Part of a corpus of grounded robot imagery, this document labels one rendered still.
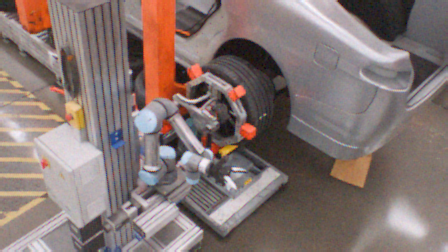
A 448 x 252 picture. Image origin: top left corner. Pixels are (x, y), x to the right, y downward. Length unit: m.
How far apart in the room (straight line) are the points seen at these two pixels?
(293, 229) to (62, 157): 2.00
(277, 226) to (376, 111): 1.32
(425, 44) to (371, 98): 1.78
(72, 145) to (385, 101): 1.86
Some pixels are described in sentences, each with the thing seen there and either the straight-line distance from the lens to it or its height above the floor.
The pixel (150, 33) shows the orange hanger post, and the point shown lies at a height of 1.36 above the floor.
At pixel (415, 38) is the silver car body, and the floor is 0.93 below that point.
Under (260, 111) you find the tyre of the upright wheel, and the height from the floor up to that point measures 0.96.
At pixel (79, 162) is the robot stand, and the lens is 2.52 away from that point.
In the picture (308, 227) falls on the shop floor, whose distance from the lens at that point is 3.87.
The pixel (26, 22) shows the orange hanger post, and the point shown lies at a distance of 5.03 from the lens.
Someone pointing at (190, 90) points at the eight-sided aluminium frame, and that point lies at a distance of 3.47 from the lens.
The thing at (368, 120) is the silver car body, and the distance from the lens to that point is 3.09.
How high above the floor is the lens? 3.00
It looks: 41 degrees down
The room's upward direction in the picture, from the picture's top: 6 degrees clockwise
